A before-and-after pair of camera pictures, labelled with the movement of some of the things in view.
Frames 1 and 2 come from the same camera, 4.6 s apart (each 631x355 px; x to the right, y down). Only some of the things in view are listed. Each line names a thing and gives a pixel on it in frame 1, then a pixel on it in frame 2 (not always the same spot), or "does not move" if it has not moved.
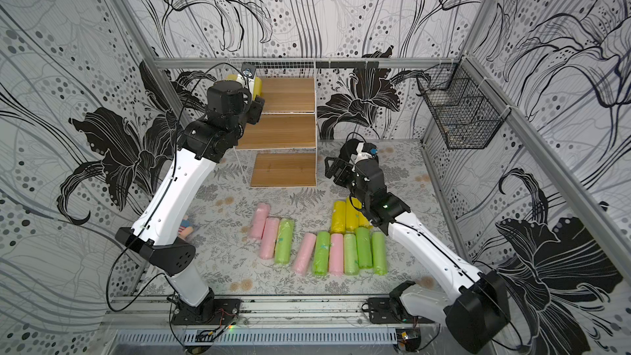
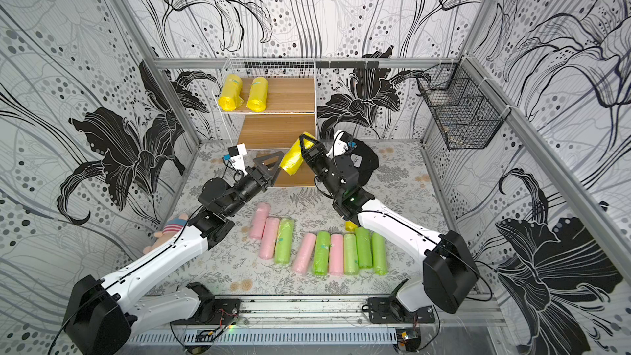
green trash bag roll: [284, 242] does not move
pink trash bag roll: [336, 258] does not move
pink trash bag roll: [269, 237] does not move
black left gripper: [252, 110] to [275, 163]
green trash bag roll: [379, 250] does not move
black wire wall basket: [467, 109] does not move
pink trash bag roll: [259, 221] does not move
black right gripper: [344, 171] to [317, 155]
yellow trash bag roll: [338, 217] to [294, 157]
